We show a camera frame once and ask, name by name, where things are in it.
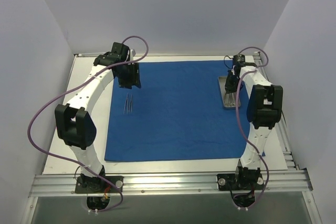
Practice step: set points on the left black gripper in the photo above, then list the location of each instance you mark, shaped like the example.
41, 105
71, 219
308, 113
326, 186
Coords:
128, 77

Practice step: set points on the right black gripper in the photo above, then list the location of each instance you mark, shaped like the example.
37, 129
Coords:
231, 83

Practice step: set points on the metal instrument tray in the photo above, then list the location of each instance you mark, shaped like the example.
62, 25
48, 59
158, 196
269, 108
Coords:
221, 82

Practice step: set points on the steel tweezers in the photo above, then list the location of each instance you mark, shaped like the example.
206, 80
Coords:
126, 105
130, 104

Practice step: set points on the blue surgical cloth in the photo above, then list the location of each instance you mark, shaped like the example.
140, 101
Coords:
177, 114

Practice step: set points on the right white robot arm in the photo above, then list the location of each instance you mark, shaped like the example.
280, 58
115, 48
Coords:
264, 111

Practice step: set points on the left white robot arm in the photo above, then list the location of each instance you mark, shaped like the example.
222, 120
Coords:
73, 119

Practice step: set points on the surgical scissors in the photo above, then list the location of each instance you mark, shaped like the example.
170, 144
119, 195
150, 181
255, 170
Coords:
231, 100

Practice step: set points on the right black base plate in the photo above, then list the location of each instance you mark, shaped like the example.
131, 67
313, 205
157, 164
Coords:
237, 182

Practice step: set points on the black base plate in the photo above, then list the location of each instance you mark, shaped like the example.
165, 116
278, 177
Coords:
237, 182
95, 185

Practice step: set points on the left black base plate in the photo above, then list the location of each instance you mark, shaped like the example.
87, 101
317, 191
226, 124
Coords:
95, 185

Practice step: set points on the front aluminium rail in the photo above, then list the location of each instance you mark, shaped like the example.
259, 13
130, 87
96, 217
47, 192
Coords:
168, 184

